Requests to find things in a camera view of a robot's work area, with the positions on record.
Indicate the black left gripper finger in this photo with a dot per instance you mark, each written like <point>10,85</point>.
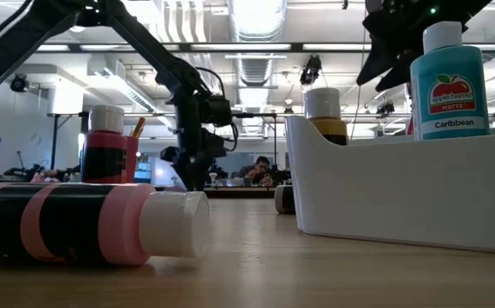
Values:
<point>206,167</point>
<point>183,171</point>

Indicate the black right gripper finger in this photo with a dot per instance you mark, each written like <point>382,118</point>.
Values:
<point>380,60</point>
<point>403,66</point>

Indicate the turquoise paint bottle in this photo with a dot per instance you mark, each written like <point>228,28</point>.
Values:
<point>449,64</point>

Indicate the red plastic cup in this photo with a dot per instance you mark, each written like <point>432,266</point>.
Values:
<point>132,162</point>

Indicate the yellow paint bottle black label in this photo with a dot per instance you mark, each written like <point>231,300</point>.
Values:
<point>324,107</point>

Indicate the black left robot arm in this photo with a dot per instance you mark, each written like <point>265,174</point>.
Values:
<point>153,47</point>

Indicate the black neighbouring robot arm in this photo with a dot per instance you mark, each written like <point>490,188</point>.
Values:
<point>279,175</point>

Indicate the red paint bottle black label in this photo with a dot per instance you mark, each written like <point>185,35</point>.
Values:
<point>104,158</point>

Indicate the white paint bottle black label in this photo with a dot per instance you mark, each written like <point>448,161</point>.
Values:
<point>284,199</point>

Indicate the pink paint bottle black label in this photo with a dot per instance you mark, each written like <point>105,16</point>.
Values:
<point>72,222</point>

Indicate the dark background workbench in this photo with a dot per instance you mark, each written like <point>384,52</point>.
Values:
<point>247,193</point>

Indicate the person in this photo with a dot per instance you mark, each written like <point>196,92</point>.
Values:
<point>258,171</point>

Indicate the white plastic bin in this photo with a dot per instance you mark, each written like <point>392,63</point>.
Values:
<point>401,192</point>

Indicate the white box on stand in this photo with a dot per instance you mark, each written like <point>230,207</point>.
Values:
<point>65,100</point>

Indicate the black ceiling camera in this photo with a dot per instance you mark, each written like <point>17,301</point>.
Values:
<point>19,83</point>
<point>385,109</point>
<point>311,70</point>

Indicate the black background rig frame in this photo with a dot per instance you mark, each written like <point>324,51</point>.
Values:
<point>256,115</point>

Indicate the black aluminium rig frame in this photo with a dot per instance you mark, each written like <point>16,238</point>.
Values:
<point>296,47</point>

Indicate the silver ceiling air duct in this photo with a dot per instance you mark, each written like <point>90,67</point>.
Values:
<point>256,25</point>

